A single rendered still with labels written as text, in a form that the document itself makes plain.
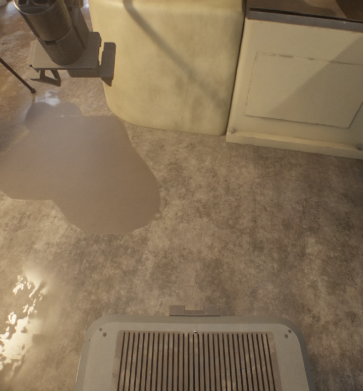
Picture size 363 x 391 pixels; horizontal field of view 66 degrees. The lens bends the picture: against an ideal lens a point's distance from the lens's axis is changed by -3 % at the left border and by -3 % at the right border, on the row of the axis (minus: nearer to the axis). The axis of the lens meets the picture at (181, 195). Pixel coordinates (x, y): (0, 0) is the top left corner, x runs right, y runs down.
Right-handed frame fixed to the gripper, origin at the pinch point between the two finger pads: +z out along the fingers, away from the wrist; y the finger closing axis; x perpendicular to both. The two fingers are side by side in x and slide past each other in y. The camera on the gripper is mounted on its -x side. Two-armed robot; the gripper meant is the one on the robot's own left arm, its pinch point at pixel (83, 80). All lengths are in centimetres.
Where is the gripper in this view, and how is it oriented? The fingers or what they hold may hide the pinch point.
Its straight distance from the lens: 59.8
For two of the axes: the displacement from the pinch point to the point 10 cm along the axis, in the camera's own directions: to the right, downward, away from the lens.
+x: -0.2, 9.9, -1.7
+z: -0.1, 1.7, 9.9
